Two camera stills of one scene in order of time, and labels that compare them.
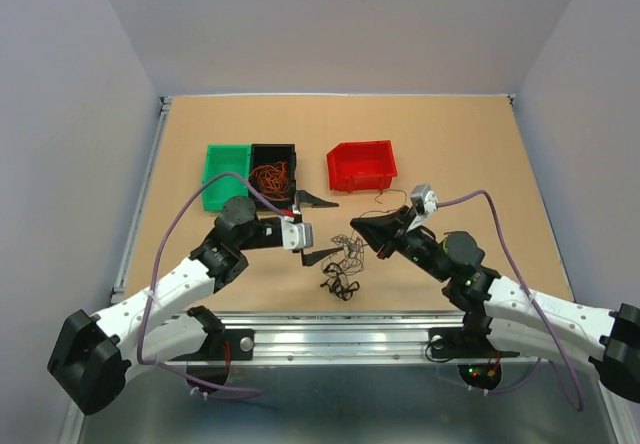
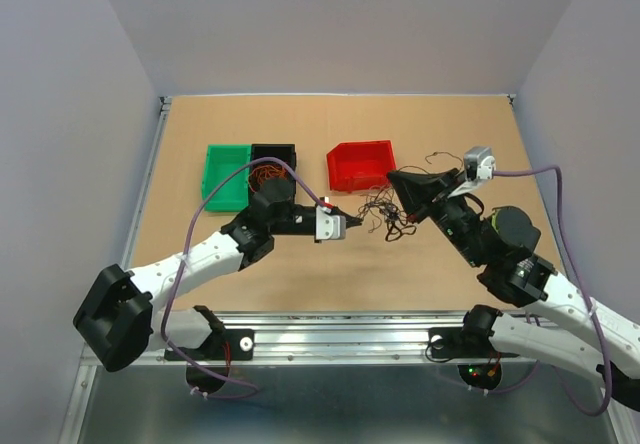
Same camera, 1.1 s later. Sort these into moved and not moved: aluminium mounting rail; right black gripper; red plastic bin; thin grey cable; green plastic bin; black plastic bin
Moved: right black gripper; thin grey cable
Not moved: green plastic bin; aluminium mounting rail; red plastic bin; black plastic bin
